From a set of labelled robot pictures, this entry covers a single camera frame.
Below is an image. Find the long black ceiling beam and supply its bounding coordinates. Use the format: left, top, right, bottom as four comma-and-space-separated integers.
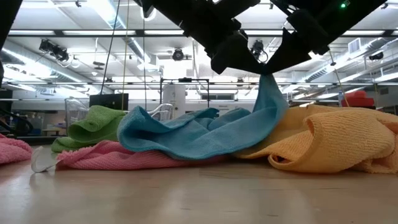
6, 29, 398, 39

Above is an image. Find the white ceiling air vent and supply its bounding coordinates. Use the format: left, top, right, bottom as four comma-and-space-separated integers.
348, 37, 362, 55

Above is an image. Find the black ceiling-mounted device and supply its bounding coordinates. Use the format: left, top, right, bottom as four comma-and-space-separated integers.
250, 39, 269, 63
38, 39, 70, 62

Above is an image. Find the black ceiling spotlight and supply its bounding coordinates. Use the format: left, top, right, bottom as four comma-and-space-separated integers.
172, 47, 185, 62

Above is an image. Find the white square column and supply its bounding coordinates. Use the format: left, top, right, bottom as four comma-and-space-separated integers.
162, 83, 187, 121

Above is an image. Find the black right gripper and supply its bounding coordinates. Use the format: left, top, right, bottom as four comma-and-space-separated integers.
263, 9, 343, 75

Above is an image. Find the black ceiling speaker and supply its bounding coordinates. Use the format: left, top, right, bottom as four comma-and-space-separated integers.
368, 51, 385, 62

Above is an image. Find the yellow hanging rope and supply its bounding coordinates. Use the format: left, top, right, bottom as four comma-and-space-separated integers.
120, 0, 131, 111
327, 49, 351, 107

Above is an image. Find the black computer monitor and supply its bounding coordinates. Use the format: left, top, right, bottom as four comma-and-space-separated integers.
89, 93, 129, 111

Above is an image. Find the white hanging ring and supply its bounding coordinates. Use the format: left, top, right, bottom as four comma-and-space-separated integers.
139, 2, 157, 22

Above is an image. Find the blue microfiber towel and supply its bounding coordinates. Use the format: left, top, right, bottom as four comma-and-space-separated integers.
116, 73, 290, 161

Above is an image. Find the clear plastic bin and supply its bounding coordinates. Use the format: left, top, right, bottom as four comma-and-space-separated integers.
64, 96, 175, 131

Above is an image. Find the green microfiber towel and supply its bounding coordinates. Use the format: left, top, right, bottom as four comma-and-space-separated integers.
50, 105, 127, 154

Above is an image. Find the orange microfiber towel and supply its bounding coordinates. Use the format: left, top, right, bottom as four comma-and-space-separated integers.
232, 103, 398, 175

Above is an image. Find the black hanging cable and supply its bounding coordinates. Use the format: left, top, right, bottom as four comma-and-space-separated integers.
98, 0, 121, 95

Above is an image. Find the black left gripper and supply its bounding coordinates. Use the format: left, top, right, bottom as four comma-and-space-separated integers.
152, 0, 266, 75

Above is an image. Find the pink microfiber towel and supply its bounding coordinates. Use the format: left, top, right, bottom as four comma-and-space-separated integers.
0, 133, 34, 165
30, 139, 229, 174

